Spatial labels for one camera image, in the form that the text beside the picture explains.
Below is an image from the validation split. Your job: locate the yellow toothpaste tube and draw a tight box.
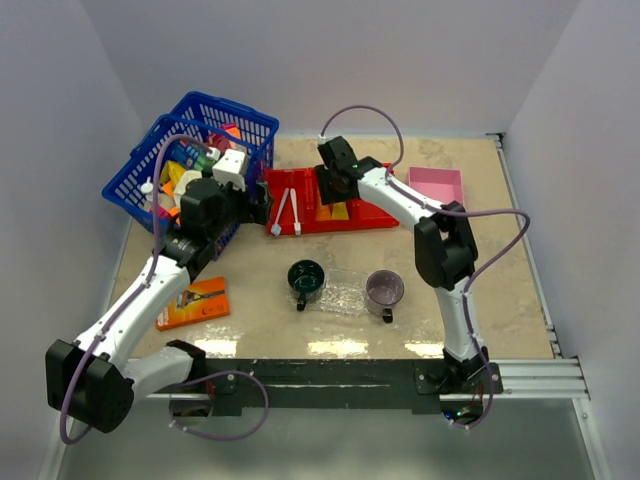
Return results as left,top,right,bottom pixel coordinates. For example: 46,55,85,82
331,202,349,221

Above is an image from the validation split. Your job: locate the orange toothpaste tube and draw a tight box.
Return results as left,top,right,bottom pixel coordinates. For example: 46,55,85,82
315,203,332,222

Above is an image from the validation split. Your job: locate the dark green mug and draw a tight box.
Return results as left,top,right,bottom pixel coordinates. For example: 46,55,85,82
287,259,326,312

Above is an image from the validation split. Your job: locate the clear textured acrylic holder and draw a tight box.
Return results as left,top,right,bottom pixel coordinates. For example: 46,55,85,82
317,267,368,316

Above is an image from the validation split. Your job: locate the grey-purple mug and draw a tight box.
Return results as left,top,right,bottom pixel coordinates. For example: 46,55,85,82
365,270,405,324

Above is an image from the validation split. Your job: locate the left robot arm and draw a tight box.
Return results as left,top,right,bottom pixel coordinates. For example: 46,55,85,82
45,178,273,433

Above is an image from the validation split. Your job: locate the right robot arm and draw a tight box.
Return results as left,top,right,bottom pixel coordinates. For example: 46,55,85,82
317,136,496,394

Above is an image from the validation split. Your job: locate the white toothbrush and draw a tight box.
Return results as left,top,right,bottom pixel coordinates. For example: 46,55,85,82
290,188,302,236

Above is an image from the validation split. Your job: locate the clear textured oval tray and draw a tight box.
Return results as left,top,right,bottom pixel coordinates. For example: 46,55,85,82
288,268,405,323

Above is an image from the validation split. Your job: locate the red left bin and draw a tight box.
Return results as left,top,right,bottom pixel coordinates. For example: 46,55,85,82
266,168,314,236

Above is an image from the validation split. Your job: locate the red bin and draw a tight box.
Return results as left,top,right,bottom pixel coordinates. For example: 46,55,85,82
352,162,403,231
302,168,347,233
266,168,314,236

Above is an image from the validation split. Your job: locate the red middle bin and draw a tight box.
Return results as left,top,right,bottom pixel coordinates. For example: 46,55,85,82
302,168,347,233

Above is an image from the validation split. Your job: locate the red right bin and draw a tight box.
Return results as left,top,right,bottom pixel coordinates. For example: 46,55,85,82
352,162,403,231

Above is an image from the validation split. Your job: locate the white crumpled pouch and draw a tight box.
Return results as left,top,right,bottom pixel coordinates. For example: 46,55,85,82
173,170,202,206

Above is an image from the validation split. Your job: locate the blue plastic basket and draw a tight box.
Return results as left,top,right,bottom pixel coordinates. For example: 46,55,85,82
102,91,279,232

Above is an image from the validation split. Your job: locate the orange razor package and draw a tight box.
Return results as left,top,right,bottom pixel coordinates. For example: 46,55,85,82
155,277,231,331

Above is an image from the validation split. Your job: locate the pink drawer box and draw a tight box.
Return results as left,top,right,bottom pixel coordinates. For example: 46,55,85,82
407,167,464,209

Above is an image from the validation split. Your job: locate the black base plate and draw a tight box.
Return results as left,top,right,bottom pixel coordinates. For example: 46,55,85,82
162,358,503,416

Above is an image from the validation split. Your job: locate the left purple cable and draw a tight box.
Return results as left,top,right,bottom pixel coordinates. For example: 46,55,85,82
59,134,221,445

